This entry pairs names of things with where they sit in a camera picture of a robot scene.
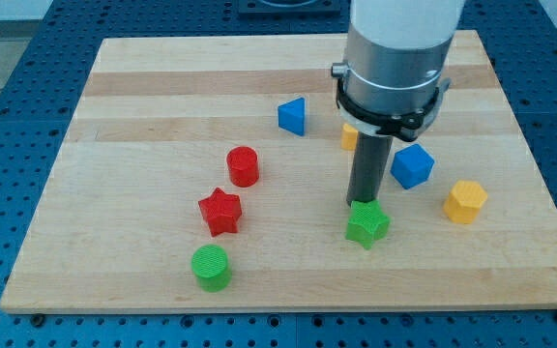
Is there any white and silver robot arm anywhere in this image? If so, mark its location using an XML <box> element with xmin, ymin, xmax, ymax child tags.
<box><xmin>331</xmin><ymin>0</ymin><xmax>465</xmax><ymax>142</ymax></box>

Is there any blue triangle block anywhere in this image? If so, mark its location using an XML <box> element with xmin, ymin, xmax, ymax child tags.
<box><xmin>278</xmin><ymin>98</ymin><xmax>306</xmax><ymax>136</ymax></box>

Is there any red cylinder block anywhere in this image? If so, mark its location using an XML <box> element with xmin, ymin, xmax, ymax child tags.
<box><xmin>226</xmin><ymin>146</ymin><xmax>259</xmax><ymax>188</ymax></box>

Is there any red star block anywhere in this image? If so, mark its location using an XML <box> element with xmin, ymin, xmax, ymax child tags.
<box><xmin>198</xmin><ymin>188</ymin><xmax>242</xmax><ymax>237</ymax></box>

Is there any small yellow block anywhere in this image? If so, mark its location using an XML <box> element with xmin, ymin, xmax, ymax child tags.
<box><xmin>340</xmin><ymin>123</ymin><xmax>358</xmax><ymax>151</ymax></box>

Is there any wooden board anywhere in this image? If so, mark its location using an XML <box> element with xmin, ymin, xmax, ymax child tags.
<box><xmin>0</xmin><ymin>31</ymin><xmax>557</xmax><ymax>314</ymax></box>

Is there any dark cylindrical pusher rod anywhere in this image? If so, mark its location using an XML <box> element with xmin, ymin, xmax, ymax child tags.
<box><xmin>346</xmin><ymin>132</ymin><xmax>393</xmax><ymax>205</ymax></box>

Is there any green star block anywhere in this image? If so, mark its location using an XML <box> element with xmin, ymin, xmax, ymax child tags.
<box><xmin>345</xmin><ymin>200</ymin><xmax>391</xmax><ymax>249</ymax></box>

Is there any green cylinder block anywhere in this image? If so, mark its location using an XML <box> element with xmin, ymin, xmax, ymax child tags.
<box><xmin>191</xmin><ymin>245</ymin><xmax>232</xmax><ymax>292</ymax></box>

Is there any blue cube block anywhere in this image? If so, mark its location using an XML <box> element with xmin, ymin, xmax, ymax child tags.
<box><xmin>391</xmin><ymin>144</ymin><xmax>435</xmax><ymax>189</ymax></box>

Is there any yellow hexagon block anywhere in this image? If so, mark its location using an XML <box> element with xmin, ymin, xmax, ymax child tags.
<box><xmin>443</xmin><ymin>180</ymin><xmax>488</xmax><ymax>224</ymax></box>

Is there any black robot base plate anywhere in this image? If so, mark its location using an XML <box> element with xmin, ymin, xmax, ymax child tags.
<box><xmin>236</xmin><ymin>0</ymin><xmax>341</xmax><ymax>15</ymax></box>

